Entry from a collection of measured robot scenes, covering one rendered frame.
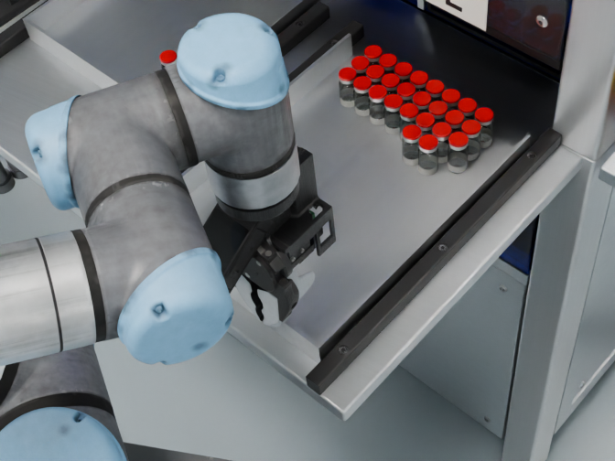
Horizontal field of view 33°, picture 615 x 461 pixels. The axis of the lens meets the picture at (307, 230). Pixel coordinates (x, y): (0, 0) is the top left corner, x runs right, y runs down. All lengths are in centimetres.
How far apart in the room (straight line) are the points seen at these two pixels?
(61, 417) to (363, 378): 30
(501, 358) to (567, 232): 39
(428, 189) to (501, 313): 43
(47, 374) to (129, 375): 117
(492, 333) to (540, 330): 12
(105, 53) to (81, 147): 61
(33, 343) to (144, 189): 12
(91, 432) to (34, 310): 24
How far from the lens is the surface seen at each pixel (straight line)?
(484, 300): 154
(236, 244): 88
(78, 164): 75
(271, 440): 198
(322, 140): 120
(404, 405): 199
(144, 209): 69
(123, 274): 66
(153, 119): 75
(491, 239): 111
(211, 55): 75
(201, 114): 75
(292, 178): 84
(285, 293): 92
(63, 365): 94
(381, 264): 109
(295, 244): 90
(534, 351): 156
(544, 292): 142
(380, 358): 103
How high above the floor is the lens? 178
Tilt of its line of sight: 54 degrees down
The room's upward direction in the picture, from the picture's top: 8 degrees counter-clockwise
